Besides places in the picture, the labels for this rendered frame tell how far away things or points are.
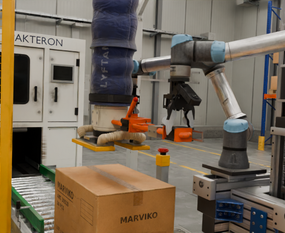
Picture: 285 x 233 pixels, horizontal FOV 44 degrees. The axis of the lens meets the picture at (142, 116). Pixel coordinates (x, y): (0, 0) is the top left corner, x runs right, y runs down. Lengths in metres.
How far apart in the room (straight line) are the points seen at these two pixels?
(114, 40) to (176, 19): 10.66
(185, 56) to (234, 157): 0.67
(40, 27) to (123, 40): 8.83
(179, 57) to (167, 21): 10.89
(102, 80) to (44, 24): 8.88
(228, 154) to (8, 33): 1.31
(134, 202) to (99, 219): 0.17
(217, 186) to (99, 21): 0.95
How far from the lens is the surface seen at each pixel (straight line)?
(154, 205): 1.66
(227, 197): 1.75
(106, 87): 1.71
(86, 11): 10.97
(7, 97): 2.04
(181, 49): 1.28
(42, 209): 2.69
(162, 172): 2.27
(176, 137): 1.24
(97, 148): 1.62
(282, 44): 1.42
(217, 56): 1.27
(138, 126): 1.49
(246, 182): 1.81
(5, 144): 2.06
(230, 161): 1.76
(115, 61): 1.72
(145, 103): 11.53
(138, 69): 1.97
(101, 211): 1.54
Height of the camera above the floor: 1.36
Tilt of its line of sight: 3 degrees down
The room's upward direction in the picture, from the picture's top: 2 degrees clockwise
